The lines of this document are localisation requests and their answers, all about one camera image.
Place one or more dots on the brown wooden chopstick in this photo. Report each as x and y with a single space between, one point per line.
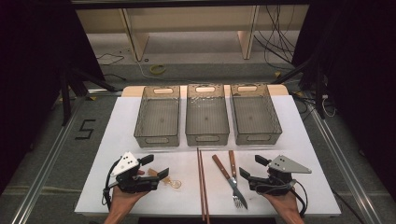
200 183
204 186

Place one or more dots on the grey translucent plastic bin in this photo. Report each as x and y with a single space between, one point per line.
158 116
207 116
255 115

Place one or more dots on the yellow tape roll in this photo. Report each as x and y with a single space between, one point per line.
152 69

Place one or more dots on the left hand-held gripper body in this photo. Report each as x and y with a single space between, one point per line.
137 183

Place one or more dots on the white table sheet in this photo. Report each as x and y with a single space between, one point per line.
186 199

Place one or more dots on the person's right hand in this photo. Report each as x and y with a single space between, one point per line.
286 203

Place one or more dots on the black curtain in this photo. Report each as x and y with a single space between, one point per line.
31 77
358 77

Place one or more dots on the light wooden shelf unit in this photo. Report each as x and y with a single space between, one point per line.
137 40

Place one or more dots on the aluminium floor rail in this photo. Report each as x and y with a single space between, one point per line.
342 168
46 168

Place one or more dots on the person's left hand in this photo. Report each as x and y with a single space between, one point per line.
123 200

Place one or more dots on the black metal stand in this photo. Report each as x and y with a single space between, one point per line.
319 93
65 99

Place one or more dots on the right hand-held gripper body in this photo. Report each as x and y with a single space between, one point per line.
274 185

